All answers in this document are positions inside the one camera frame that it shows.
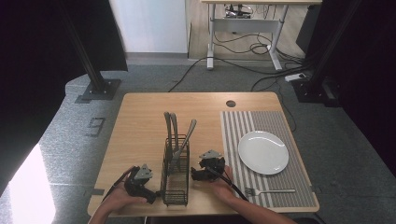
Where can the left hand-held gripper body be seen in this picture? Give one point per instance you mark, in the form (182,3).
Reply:
(137,183)

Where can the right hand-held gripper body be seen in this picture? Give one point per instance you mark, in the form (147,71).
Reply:
(211,165)

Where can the person's left hand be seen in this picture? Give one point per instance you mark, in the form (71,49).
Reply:
(120,196)

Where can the person's right hand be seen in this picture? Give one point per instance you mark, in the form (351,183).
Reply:
(222,186)

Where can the white round plate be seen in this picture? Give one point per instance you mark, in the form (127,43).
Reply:
(263,152)

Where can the grey striped placemat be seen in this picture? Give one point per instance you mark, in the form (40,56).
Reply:
(299,193)

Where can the white power strip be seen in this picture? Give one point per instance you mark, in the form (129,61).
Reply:
(295,76)

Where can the black metal stand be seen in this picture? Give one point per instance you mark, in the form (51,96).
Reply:
(93,68)
(317,84)

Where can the white panel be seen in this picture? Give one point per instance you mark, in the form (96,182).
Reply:
(149,25)

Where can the electronics under desk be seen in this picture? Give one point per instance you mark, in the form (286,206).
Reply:
(238,11)

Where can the dark curtain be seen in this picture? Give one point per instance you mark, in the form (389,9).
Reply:
(34,62)
(373,62)

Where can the white frame desk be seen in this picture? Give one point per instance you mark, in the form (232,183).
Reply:
(246,25)

